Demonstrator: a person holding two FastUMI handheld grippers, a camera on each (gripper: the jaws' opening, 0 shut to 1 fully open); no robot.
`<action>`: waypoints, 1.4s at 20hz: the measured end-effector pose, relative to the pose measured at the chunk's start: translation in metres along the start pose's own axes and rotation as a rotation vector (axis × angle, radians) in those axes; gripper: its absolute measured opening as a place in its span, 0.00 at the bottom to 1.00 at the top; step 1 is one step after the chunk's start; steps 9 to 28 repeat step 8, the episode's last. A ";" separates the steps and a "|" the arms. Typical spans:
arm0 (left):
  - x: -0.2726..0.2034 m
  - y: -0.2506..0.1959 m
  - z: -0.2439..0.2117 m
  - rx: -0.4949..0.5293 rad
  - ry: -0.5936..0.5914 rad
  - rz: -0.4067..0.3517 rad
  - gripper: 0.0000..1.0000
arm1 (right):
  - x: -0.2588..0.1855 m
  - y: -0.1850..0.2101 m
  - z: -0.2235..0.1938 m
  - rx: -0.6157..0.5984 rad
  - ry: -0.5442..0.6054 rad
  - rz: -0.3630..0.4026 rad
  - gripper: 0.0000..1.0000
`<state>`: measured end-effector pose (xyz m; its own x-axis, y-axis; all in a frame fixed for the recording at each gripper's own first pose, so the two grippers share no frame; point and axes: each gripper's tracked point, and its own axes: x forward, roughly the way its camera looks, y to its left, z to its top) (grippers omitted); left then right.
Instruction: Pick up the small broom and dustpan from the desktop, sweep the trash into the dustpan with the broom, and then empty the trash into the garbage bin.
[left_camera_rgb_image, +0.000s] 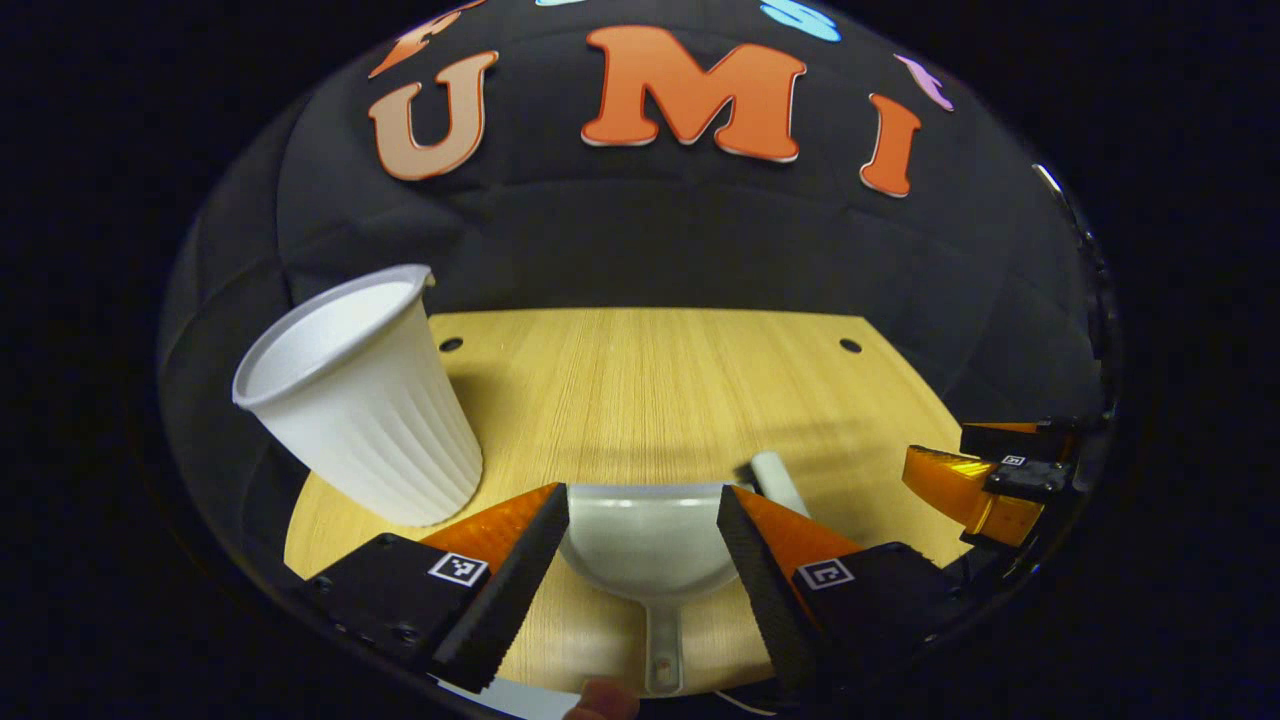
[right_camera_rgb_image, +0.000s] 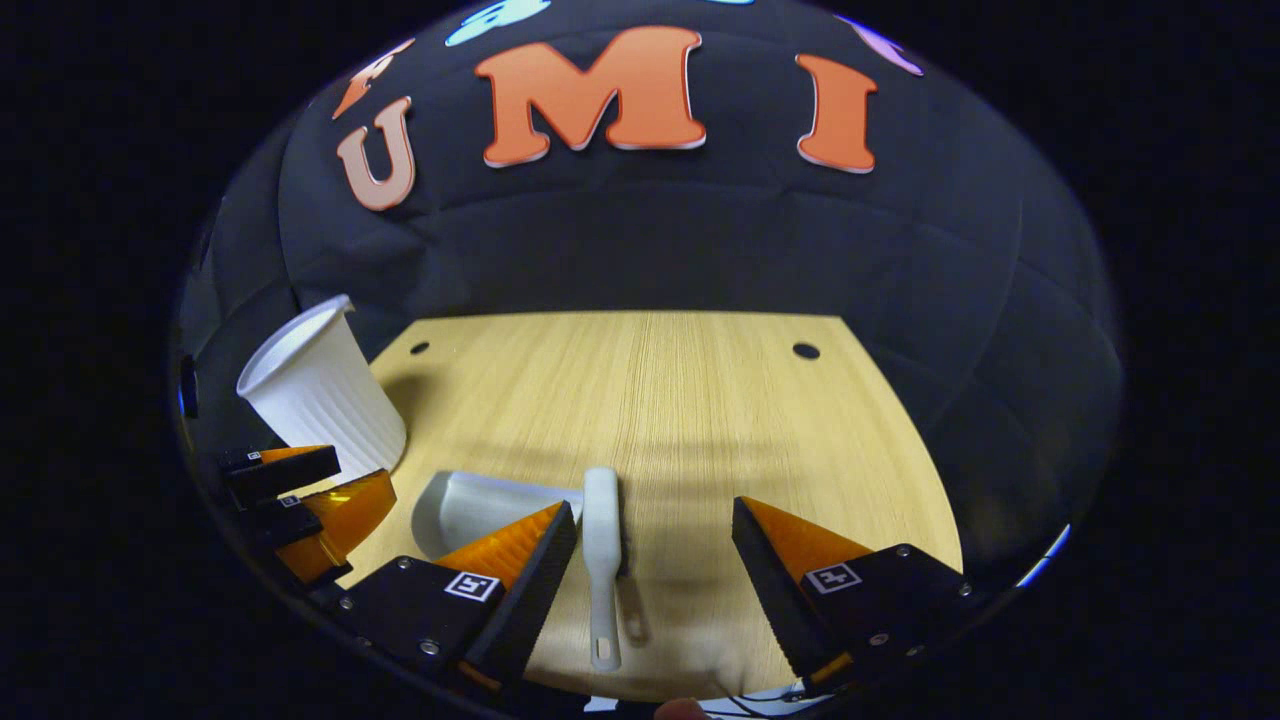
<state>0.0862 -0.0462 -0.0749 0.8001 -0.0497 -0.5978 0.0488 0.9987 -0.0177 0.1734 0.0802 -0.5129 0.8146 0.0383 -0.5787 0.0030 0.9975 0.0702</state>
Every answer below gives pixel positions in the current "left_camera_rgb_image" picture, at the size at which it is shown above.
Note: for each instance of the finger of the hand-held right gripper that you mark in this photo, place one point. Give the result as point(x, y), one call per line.
point(1000, 442)
point(1030, 478)

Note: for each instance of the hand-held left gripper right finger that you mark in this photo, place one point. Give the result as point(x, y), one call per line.
point(765, 600)

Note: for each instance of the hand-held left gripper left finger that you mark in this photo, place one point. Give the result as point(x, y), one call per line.
point(510, 590)

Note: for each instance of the small grey broom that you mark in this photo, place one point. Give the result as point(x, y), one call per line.
point(778, 480)

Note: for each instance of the grey plastic dustpan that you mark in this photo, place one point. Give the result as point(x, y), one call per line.
point(645, 545)

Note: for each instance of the white ribbed garbage bin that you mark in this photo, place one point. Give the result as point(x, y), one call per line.
point(370, 420)

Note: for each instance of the wooden desktop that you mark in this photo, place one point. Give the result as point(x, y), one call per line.
point(650, 400)

